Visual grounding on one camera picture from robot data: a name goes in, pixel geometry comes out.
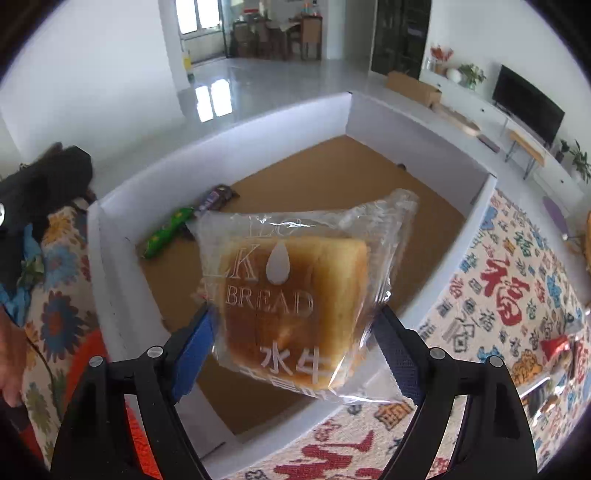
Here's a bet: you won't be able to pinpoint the brown cardboard box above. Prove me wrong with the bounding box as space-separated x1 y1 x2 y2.
385 70 442 108

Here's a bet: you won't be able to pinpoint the wooden stool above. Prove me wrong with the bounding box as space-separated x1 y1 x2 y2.
504 128 547 180

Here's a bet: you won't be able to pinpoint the red snack packet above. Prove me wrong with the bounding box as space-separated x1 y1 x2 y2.
539 335 574 368

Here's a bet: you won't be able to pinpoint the printed blanket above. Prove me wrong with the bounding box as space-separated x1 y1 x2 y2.
221 186 591 480

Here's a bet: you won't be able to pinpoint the dark glass cabinet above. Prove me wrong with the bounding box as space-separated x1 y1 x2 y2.
369 0 433 79

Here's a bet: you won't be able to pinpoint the clear bread packet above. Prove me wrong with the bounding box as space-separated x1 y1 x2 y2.
194 188 420 405

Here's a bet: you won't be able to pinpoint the beige cat scratcher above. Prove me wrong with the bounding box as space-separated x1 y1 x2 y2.
431 102 481 137

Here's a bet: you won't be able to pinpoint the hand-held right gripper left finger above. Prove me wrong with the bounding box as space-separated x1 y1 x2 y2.
50 302 220 480

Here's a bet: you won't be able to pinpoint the green bushy potted plant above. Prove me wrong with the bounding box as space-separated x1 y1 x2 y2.
457 63 487 91

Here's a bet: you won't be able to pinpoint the dark chocolate bar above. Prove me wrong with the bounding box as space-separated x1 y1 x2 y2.
196 184 241 213

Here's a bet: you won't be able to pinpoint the white television cabinet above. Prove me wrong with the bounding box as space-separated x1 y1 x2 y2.
420 69 591 205

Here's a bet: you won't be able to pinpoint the floral cloth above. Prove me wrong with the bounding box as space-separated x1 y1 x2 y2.
0 205 110 468

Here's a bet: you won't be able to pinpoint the clear long candy packet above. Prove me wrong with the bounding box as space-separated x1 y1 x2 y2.
517 375 556 419

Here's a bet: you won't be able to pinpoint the black television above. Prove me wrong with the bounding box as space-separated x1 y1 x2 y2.
491 64 567 148

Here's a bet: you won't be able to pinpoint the white cardboard box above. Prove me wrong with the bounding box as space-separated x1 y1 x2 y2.
86 91 498 480

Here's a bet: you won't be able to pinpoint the red flowers in vase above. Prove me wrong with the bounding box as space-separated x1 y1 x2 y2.
429 43 454 76

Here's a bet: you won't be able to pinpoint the large leafy potted plant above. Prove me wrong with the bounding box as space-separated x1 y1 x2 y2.
568 139 591 184

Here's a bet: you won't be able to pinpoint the wooden dining furniture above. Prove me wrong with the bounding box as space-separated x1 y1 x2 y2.
230 15 325 61

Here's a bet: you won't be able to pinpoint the person's left hand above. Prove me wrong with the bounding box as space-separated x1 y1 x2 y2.
0 300 29 409

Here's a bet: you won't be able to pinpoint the purple round mat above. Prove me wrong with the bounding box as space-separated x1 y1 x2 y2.
540 196 574 241

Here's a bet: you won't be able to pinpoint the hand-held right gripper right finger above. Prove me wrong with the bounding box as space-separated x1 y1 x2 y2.
372 305 539 480

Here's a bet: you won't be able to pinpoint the green snack packet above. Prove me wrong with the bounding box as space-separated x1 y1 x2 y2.
141 206 197 260

